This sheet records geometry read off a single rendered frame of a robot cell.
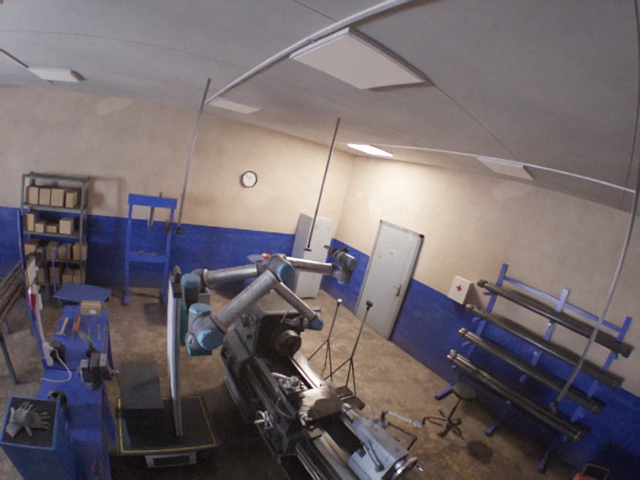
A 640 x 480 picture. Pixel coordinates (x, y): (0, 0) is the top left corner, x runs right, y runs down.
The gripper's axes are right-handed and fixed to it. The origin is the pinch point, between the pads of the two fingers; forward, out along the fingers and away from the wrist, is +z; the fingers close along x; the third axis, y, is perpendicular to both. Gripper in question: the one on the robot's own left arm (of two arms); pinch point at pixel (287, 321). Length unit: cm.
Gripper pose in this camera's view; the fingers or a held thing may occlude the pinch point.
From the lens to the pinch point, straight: 269.9
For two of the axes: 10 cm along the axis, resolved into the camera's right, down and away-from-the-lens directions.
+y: 0.9, 9.3, 3.6
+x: 3.0, -3.7, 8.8
